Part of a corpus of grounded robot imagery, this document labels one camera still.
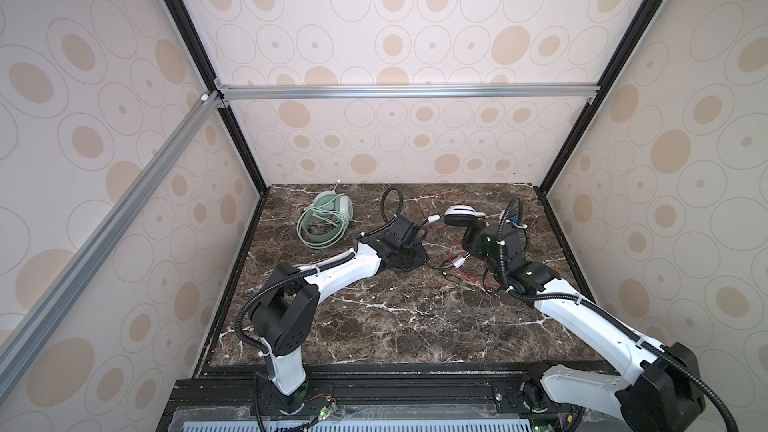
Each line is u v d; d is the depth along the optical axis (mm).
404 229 684
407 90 931
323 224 1093
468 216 853
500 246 583
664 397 392
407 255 743
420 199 1171
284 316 460
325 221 1091
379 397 745
